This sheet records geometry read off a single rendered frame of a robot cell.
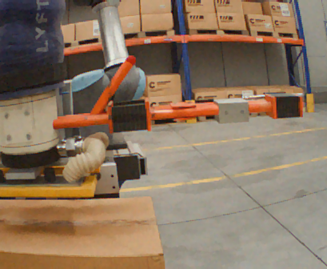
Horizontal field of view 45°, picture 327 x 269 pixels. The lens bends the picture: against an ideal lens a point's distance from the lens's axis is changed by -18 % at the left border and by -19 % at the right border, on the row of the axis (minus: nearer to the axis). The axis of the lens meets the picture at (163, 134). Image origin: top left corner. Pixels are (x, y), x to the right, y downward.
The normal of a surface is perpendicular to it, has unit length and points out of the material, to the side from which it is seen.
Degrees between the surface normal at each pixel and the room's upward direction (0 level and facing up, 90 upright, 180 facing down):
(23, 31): 78
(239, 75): 90
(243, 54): 90
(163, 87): 90
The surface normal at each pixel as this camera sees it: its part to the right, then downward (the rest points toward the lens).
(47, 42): 0.80, -0.14
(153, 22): 0.14, 0.17
